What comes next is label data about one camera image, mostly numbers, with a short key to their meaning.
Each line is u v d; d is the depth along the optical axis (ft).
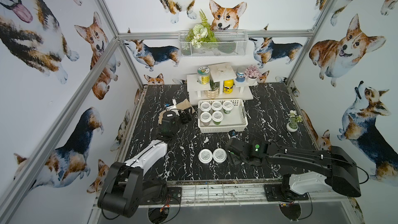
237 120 3.36
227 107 3.27
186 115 2.52
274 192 2.41
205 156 2.62
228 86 3.59
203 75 3.13
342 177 1.28
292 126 3.04
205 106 3.29
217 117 3.12
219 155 2.63
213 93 3.50
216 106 3.31
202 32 2.55
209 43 2.76
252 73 3.04
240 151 1.93
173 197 2.41
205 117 3.06
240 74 3.21
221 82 3.48
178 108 2.45
